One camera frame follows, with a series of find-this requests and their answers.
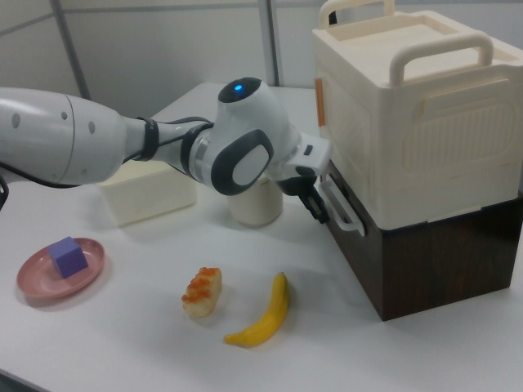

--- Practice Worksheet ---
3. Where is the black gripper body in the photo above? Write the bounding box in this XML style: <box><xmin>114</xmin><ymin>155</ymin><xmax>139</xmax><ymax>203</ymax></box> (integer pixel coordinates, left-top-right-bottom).
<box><xmin>279</xmin><ymin>164</ymin><xmax>319</xmax><ymax>198</ymax></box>

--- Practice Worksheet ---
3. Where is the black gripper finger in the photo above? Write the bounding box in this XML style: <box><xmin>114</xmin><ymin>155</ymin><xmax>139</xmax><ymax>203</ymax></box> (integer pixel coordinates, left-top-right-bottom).
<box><xmin>297</xmin><ymin>185</ymin><xmax>330</xmax><ymax>225</ymax></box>

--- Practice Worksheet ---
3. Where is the wooden drawer with white handle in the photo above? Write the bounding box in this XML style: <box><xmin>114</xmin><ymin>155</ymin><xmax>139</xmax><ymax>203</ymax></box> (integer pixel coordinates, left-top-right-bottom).
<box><xmin>316</xmin><ymin>161</ymin><xmax>369</xmax><ymax>238</ymax></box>

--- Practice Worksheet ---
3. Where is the dark wood drawer cabinet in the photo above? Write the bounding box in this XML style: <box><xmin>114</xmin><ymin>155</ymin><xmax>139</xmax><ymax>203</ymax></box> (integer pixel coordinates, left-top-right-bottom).
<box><xmin>324</xmin><ymin>158</ymin><xmax>523</xmax><ymax>323</ymax></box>

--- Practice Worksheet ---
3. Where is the small cream lidded trash can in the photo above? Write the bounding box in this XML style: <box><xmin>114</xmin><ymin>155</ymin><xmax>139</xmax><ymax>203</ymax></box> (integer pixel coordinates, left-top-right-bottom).
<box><xmin>227</xmin><ymin>171</ymin><xmax>284</xmax><ymax>228</ymax></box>

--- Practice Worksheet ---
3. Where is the yellow toy banana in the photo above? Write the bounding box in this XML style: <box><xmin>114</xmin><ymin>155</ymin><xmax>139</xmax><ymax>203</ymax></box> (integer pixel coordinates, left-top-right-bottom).
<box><xmin>223</xmin><ymin>271</ymin><xmax>290</xmax><ymax>349</ymax></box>

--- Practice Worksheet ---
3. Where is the toy salmon roe sushi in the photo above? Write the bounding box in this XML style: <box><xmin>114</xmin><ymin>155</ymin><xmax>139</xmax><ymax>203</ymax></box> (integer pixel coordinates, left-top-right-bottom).
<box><xmin>181</xmin><ymin>266</ymin><xmax>223</xmax><ymax>319</ymax></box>

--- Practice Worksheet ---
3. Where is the cream open plastic container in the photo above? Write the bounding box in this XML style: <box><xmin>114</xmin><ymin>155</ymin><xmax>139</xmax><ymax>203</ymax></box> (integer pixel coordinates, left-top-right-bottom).
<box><xmin>96</xmin><ymin>160</ymin><xmax>198</xmax><ymax>228</ymax></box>

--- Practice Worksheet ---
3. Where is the purple cube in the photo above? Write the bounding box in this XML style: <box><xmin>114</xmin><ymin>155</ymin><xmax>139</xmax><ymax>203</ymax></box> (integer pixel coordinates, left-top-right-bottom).
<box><xmin>47</xmin><ymin>236</ymin><xmax>90</xmax><ymax>280</ymax></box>

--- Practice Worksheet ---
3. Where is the pink plate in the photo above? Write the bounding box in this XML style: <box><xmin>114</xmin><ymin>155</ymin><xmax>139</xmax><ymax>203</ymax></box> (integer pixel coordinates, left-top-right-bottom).
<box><xmin>16</xmin><ymin>237</ymin><xmax>106</xmax><ymax>300</ymax></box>

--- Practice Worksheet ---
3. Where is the cream storage box with handles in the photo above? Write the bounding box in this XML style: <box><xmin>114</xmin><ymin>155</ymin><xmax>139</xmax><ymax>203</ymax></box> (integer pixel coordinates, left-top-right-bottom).
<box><xmin>312</xmin><ymin>0</ymin><xmax>523</xmax><ymax>230</ymax></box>

